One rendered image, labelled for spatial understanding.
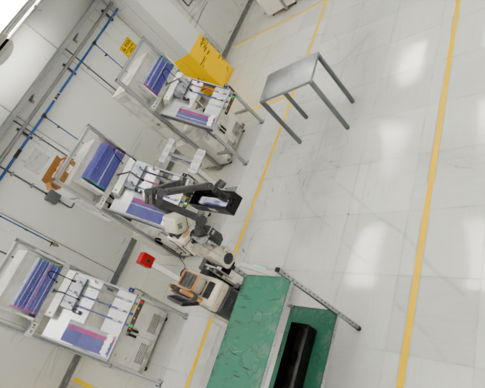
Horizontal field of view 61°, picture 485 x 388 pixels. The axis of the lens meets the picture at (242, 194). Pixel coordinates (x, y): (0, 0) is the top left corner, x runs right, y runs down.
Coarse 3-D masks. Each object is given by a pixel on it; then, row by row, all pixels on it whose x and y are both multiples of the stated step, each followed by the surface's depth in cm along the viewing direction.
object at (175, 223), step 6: (168, 216) 338; (174, 216) 333; (180, 216) 333; (168, 222) 337; (174, 222) 330; (180, 222) 333; (186, 222) 337; (168, 228) 340; (174, 228) 332; (180, 228) 333; (186, 228) 337
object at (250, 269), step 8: (240, 264) 419; (248, 264) 414; (248, 272) 405; (256, 272) 398; (264, 272) 391; (272, 272) 386; (232, 280) 413; (240, 280) 406; (216, 320) 398; (224, 320) 391
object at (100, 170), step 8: (104, 144) 474; (96, 152) 472; (104, 152) 470; (112, 152) 478; (120, 152) 484; (96, 160) 463; (104, 160) 469; (112, 160) 476; (88, 168) 461; (96, 168) 462; (104, 168) 468; (112, 168) 476; (88, 176) 454; (96, 176) 461; (104, 176) 467; (96, 184) 460; (104, 184) 466
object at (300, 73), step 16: (304, 64) 447; (272, 80) 475; (288, 80) 451; (304, 80) 429; (336, 80) 464; (272, 96) 455; (288, 96) 506; (320, 96) 435; (272, 112) 477; (304, 112) 526; (336, 112) 450; (288, 128) 495
